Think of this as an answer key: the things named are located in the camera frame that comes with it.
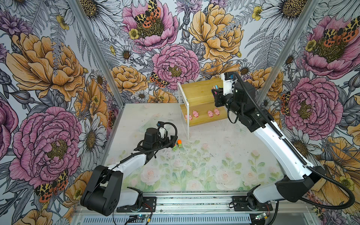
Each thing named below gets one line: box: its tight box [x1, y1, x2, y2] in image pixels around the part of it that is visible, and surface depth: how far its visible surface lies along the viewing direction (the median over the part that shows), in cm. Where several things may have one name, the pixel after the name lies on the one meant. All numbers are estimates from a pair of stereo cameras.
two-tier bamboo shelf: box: [177, 77, 228, 140], surface depth 86 cm
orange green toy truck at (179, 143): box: [176, 139, 183, 149], surface depth 97 cm
